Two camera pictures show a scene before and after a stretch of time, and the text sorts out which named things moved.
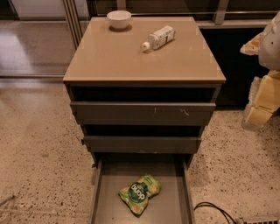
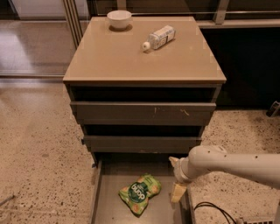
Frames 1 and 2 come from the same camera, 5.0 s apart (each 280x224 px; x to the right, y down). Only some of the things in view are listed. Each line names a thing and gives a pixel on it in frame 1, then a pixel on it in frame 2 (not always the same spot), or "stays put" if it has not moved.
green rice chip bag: [137, 194] stays put
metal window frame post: [72, 13] stays put
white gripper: [270, 48] → [179, 171]
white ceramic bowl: [118, 18] stays put
